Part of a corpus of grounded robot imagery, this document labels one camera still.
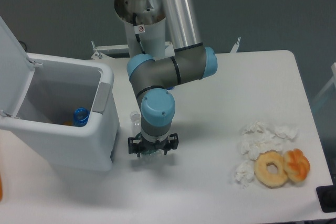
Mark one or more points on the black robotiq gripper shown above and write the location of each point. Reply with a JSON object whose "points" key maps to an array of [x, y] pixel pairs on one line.
{"points": [[139, 146]]}

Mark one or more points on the clear bottle with green label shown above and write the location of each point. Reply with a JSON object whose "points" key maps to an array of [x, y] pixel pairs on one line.
{"points": [[147, 156]]}

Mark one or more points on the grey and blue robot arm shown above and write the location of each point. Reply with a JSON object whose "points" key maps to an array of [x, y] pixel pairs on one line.
{"points": [[151, 77]]}

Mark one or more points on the blue bottle in bin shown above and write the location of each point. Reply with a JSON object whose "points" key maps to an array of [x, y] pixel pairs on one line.
{"points": [[80, 117]]}

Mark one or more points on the orange item in bin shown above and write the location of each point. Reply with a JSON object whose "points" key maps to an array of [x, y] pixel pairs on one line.
{"points": [[68, 123]]}

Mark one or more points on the crumpled white tissue bottom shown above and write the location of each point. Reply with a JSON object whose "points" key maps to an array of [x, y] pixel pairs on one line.
{"points": [[244, 173]]}

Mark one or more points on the crumpled white tissue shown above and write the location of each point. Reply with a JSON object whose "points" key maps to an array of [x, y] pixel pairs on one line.
{"points": [[253, 146], [284, 131], [244, 173]]}

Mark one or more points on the crumpled white tissue middle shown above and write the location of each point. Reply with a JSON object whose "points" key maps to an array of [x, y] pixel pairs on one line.
{"points": [[253, 146]]}

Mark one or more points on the crumpled white tissue top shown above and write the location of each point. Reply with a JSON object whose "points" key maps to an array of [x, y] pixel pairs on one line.
{"points": [[284, 131]]}

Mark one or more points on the white trash bin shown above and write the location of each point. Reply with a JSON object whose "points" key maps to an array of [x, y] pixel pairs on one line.
{"points": [[59, 87]]}

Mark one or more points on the orange glazed twisted bun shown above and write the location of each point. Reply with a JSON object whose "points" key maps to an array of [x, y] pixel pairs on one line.
{"points": [[296, 165]]}

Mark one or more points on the white trash bin lid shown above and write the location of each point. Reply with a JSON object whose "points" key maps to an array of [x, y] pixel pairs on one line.
{"points": [[17, 71]]}

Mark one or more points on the orange object at left edge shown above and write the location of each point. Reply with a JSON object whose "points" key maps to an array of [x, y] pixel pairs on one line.
{"points": [[1, 189]]}

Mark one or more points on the black device at table corner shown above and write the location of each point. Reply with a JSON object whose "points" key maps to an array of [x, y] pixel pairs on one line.
{"points": [[326, 197]]}

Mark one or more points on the plain ring doughnut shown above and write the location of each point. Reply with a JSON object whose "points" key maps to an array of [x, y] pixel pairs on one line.
{"points": [[269, 169]]}

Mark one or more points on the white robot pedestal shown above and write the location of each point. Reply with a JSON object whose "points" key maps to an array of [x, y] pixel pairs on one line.
{"points": [[149, 37]]}

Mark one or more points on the white frame at right edge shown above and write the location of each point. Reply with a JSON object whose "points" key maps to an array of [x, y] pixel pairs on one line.
{"points": [[324, 94]]}

